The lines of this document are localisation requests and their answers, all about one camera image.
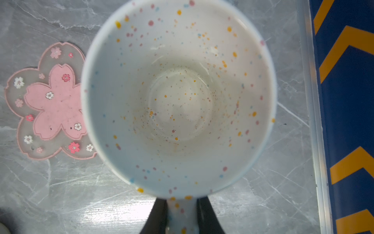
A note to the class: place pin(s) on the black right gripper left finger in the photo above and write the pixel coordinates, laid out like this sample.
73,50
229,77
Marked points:
157,220

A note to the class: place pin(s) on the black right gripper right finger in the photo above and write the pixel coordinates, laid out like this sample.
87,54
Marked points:
207,220

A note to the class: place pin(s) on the white mug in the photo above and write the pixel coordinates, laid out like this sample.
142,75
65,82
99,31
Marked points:
179,99

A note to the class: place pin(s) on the pink flower coaster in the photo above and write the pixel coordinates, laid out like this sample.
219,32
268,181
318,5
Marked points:
47,100

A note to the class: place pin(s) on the beige serving tray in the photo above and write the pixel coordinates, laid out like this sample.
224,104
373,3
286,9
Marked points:
4,229

